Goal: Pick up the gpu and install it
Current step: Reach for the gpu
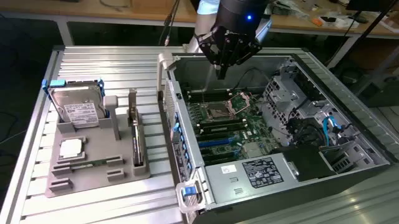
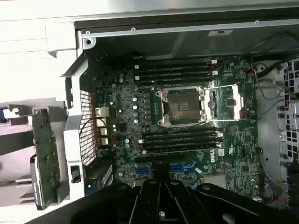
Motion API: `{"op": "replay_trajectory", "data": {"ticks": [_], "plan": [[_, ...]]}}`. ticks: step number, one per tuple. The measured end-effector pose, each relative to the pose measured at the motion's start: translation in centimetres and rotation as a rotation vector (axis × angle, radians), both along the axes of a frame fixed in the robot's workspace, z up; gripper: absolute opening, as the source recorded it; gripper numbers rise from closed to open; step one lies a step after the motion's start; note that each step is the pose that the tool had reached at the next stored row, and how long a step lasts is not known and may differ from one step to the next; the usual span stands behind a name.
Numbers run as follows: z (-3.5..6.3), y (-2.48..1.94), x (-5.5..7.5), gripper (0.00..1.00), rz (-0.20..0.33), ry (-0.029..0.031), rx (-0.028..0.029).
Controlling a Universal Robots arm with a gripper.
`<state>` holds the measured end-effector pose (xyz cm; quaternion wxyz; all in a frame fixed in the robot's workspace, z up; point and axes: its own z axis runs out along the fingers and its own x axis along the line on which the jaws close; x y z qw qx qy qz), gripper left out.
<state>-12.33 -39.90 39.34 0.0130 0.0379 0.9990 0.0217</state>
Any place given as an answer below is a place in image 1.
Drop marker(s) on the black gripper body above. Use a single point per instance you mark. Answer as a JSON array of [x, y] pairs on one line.
[[236, 14]]

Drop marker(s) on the black graphics card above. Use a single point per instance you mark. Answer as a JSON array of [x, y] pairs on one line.
[[136, 140]]

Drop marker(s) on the metal socket cover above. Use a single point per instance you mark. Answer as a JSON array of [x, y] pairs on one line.
[[240, 102]]

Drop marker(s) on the silver drive cage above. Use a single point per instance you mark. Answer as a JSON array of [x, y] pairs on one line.
[[280, 98]]

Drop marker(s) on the brown cardboard box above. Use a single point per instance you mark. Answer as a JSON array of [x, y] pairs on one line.
[[149, 5]]

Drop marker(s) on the orange small item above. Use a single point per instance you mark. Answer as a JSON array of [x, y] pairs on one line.
[[316, 21]]

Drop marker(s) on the CPU socket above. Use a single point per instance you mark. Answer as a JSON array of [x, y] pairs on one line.
[[217, 113]]

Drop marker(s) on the wooden workbench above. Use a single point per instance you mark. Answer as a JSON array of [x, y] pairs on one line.
[[343, 29], [93, 14]]

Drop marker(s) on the black RAM stick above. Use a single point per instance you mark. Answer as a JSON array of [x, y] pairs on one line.
[[220, 128]]

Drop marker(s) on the green motherboard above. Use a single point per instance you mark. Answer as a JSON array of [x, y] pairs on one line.
[[249, 130]]

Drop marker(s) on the blue expansion slot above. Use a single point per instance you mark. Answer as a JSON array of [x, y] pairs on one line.
[[214, 142]]

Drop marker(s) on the black slanted pole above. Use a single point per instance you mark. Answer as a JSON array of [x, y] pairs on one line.
[[371, 30]]

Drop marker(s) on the black equipment box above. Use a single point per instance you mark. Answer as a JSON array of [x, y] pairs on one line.
[[380, 93]]

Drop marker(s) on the hard disk in blue caddy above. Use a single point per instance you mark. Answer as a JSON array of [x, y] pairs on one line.
[[77, 105]]

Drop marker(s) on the black air shroud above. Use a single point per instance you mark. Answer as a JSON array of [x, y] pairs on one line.
[[305, 163]]

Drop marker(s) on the grey power supply unit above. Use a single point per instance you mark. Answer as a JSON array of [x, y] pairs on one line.
[[224, 186]]

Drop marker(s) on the silver CPU chip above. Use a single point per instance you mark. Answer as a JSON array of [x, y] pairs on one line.
[[70, 148]]

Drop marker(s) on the blue case latch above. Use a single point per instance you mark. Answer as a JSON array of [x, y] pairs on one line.
[[188, 191]]

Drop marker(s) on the green RAM stick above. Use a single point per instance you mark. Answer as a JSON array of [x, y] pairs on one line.
[[88, 164]]

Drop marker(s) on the black open PC case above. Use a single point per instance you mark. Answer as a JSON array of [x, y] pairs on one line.
[[310, 198]]

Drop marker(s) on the grey parts rack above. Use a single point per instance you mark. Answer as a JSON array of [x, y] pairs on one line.
[[93, 177]]

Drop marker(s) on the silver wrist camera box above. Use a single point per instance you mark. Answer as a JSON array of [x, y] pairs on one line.
[[262, 30]]

